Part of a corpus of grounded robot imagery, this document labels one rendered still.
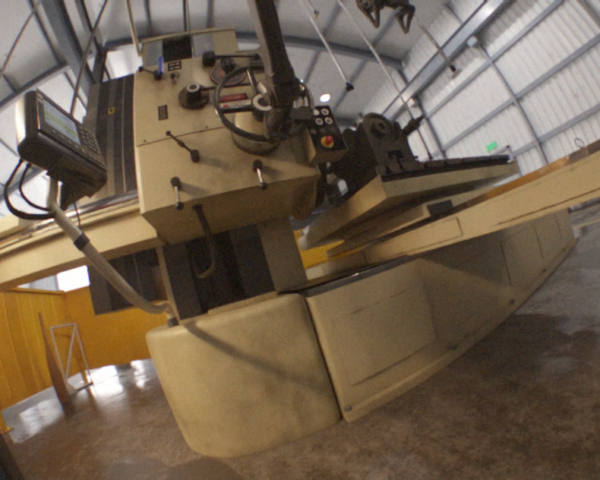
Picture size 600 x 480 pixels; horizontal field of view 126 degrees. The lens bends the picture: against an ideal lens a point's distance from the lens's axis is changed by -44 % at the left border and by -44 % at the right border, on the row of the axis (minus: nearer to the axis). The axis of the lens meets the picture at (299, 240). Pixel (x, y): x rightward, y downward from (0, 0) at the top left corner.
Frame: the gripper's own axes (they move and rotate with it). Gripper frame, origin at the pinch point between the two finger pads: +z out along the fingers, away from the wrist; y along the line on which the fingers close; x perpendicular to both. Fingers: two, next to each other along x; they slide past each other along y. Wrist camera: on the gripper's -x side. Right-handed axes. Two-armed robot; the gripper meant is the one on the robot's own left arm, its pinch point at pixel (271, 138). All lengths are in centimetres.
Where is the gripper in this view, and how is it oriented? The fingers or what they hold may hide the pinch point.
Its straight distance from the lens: 92.7
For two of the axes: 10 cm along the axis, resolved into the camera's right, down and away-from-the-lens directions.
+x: -9.5, 1.3, -2.9
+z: -2.6, 2.0, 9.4
